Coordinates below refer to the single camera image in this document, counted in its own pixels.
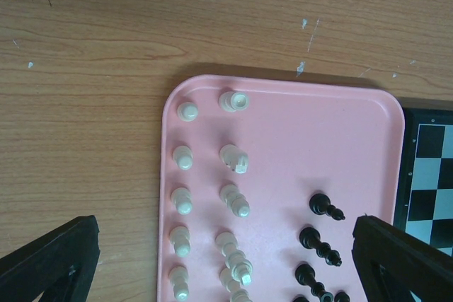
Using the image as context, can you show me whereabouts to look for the black queen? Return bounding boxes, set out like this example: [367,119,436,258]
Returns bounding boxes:
[299,226,343,267]

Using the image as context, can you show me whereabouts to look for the black bishop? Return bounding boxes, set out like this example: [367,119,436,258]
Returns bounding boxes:
[309,193,345,221]
[292,295,309,302]

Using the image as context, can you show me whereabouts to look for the black bishop far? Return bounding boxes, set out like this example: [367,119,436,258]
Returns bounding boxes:
[309,193,345,221]

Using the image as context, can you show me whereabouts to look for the white queen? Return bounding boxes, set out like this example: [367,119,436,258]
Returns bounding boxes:
[214,232,253,286]

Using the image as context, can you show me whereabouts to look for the white pawn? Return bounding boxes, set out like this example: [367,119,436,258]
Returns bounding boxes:
[171,187,193,215]
[168,266,189,301]
[177,102,199,122]
[169,226,191,257]
[172,145,193,170]

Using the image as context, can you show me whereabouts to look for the black white chessboard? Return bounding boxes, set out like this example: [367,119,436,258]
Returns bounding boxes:
[393,108,453,256]

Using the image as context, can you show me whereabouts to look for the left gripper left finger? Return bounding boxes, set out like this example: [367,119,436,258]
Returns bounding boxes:
[1,215,100,301]

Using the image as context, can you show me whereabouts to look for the white knight far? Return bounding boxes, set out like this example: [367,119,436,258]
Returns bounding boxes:
[219,144,249,174]

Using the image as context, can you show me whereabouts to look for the white king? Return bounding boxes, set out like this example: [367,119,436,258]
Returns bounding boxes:
[219,267,252,302]

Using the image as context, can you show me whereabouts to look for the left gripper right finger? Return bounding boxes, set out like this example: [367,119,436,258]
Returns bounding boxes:
[352,215,452,301]

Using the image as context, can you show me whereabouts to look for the pink plastic tray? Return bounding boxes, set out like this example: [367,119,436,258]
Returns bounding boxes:
[157,75,404,301]

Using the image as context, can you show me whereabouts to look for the black king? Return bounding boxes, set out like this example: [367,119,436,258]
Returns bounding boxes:
[294,263,334,302]

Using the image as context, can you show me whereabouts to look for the black bishop near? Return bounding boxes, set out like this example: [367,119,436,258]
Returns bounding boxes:
[292,295,309,302]

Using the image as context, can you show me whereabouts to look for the white rook far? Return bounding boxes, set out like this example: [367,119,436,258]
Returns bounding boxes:
[219,91,250,112]

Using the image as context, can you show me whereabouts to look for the white bishop far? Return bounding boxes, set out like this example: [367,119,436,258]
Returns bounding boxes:
[220,184,251,218]

